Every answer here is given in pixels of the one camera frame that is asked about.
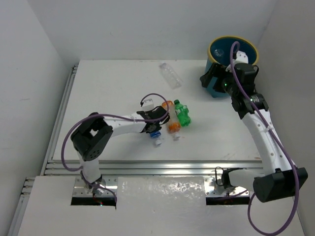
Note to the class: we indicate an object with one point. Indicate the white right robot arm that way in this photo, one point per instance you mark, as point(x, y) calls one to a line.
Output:
point(279, 178)

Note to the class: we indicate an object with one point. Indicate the white foam front board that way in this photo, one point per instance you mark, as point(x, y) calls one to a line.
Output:
point(146, 206)

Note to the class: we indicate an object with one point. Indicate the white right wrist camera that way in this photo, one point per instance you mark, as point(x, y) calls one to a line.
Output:
point(240, 57)

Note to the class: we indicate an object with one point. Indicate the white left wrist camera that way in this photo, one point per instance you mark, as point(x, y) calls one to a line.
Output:
point(147, 105)

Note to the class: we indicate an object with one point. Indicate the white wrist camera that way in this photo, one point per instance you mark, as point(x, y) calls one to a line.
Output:
point(147, 105)
point(240, 57)

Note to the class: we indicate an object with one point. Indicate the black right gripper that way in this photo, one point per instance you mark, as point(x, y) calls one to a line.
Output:
point(206, 78)

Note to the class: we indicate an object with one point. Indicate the clear unlabelled plastic bottle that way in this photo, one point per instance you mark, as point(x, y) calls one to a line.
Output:
point(171, 77)

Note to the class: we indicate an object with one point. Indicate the blue Pocari Sweat bottle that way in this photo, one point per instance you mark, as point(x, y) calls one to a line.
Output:
point(156, 137)

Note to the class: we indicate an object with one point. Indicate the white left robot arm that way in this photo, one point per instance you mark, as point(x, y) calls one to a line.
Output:
point(92, 136)

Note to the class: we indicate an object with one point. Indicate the aluminium table edge rail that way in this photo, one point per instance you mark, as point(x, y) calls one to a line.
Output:
point(216, 136)

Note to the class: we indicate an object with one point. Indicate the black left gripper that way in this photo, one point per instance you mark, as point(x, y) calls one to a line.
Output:
point(159, 117)

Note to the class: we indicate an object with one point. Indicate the orange label bottle cap down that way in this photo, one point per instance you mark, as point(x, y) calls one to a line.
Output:
point(173, 125)

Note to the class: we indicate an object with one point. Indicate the green Sprite bottle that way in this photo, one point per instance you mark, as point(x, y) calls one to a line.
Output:
point(182, 113)

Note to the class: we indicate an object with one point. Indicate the blue bin with yellow rim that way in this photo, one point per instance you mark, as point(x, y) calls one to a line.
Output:
point(219, 51)

